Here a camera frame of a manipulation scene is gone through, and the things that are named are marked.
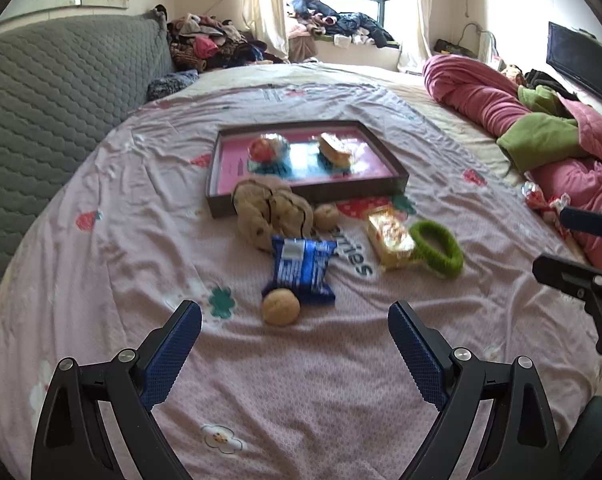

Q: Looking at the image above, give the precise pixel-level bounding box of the pile of mixed clothes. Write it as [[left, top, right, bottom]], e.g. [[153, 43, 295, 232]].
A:
[[167, 14, 282, 73]]

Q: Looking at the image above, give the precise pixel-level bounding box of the green fuzzy hair ring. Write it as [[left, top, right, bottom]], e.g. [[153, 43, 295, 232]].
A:
[[408, 220, 465, 277]]

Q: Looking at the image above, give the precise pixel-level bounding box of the blue snack packet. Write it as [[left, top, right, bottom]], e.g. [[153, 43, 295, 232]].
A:
[[261, 235, 338, 306]]

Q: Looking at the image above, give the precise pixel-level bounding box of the dark tray with pink inside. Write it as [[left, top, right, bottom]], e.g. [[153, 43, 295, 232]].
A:
[[205, 120, 410, 219]]

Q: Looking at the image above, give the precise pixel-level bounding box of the grey quilted headboard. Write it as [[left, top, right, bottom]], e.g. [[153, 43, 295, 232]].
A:
[[0, 12, 176, 351]]

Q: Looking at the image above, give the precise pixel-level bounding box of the pile of dark clothes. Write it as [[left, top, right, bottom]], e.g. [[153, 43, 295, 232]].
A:
[[286, 0, 398, 51]]

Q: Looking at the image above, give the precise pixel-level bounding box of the round colourful wrapped snack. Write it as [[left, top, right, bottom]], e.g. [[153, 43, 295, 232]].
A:
[[247, 133, 290, 165]]

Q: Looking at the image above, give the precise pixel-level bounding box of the wrapped bread slice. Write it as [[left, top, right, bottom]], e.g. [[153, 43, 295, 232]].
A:
[[318, 132, 354, 167]]

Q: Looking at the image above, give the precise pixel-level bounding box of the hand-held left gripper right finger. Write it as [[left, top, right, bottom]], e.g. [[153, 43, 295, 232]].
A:
[[388, 301, 564, 480]]

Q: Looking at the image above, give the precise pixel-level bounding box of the round tan cookie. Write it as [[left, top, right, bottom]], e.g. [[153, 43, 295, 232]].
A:
[[262, 288, 300, 327]]

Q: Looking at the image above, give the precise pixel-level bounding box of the dark bag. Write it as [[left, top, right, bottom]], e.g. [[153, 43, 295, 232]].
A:
[[433, 38, 475, 57]]

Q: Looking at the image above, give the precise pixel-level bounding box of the red and white candy wrapper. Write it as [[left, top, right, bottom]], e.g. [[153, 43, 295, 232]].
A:
[[541, 194, 572, 233]]

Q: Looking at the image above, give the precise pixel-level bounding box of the brown plush toy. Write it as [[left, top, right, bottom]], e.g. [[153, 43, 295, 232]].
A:
[[231, 175, 315, 253]]

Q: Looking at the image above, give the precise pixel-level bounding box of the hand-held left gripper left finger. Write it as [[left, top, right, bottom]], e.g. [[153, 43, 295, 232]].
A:
[[31, 300, 202, 480]]

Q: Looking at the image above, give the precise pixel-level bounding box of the pink printed bedsheet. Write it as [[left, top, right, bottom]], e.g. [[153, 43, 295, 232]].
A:
[[0, 62, 602, 480]]

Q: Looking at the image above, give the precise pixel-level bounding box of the small walnut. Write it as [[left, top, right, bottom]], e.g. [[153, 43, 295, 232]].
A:
[[314, 203, 340, 229]]

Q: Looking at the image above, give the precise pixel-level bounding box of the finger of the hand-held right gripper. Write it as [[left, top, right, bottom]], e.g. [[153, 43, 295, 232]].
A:
[[560, 205, 602, 237], [533, 254, 602, 356]]

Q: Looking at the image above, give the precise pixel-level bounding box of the green pillow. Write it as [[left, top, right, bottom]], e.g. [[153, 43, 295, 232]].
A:
[[497, 85, 596, 174]]

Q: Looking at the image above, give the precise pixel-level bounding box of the yellow snack packet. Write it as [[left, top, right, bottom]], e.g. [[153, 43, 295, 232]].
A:
[[366, 206, 416, 271]]

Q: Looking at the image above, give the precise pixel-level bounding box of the red and white wrapped candy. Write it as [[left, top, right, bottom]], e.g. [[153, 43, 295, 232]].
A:
[[521, 181, 549, 209]]

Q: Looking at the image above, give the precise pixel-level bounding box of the cream curtain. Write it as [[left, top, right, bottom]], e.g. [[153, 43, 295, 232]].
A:
[[241, 0, 290, 63], [398, 0, 446, 74]]

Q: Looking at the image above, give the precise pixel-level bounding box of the pink quilt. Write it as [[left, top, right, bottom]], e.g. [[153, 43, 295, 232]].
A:
[[423, 54, 602, 281]]

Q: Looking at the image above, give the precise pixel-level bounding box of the black flat television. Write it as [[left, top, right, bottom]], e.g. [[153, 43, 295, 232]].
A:
[[547, 21, 602, 104]]

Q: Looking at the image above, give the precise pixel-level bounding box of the blue patterned cloth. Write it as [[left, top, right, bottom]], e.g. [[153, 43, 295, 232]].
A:
[[147, 70, 200, 102]]

